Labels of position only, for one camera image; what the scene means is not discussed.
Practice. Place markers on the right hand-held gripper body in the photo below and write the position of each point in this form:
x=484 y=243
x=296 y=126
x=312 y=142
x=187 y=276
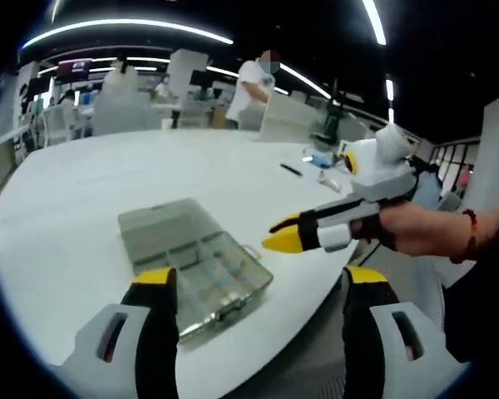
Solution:
x=378 y=174

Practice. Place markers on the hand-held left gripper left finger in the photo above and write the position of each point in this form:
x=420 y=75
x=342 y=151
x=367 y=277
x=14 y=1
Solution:
x=124 y=357

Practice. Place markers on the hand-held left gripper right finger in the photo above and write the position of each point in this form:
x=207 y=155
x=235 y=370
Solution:
x=366 y=353

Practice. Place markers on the clear plastic guide fixture box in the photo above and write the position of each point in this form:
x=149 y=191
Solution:
x=158 y=232

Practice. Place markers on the person's right hand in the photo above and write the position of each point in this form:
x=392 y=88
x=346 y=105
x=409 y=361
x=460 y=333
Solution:
x=424 y=226

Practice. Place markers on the clear plastic packet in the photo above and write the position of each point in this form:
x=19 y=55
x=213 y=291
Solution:
x=330 y=183

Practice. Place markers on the blue packet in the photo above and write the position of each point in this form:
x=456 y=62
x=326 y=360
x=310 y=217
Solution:
x=322 y=160

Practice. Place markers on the black pen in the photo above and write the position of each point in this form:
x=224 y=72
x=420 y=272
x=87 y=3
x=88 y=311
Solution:
x=291 y=169

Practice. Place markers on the black tripod stand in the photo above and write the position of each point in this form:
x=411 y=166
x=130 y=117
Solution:
x=330 y=120

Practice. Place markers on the white table partition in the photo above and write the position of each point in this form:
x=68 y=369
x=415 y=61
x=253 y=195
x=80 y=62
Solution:
x=287 y=118

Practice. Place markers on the person's black clothing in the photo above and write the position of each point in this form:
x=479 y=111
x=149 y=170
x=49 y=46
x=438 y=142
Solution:
x=482 y=299

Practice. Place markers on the short ceiling light strip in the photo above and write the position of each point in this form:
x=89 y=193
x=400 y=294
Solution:
x=376 y=21

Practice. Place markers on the grey desk partition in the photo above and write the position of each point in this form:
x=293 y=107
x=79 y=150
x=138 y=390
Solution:
x=124 y=112

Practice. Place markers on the long curved ceiling light strip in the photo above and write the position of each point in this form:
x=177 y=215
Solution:
x=124 y=26

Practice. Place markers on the purple wall screen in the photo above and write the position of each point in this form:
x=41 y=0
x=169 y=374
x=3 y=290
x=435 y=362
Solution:
x=75 y=67

